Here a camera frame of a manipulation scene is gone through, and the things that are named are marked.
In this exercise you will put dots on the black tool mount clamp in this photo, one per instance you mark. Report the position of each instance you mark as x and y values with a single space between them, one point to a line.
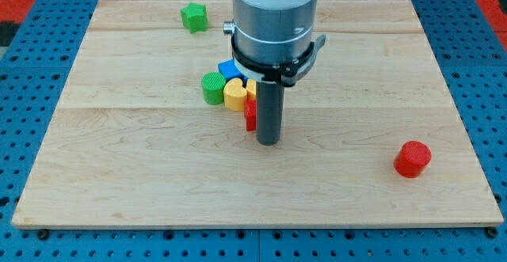
285 74

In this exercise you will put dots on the green cylinder block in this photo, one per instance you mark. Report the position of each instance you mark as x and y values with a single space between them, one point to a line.
212 85

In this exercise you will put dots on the blue cube block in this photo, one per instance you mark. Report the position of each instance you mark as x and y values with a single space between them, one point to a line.
230 71

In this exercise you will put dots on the wooden board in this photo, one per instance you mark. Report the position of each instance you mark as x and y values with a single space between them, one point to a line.
133 145

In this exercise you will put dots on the yellow heart block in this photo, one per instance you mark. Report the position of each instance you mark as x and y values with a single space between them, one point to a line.
234 95

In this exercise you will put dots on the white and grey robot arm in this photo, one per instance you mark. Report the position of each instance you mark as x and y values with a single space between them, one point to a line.
271 31

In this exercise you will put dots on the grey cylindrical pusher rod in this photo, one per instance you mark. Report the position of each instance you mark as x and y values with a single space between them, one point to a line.
270 99

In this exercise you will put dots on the red cylinder block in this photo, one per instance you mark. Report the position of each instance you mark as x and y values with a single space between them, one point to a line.
412 159

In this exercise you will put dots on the green star block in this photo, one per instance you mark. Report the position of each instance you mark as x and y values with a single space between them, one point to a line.
194 17

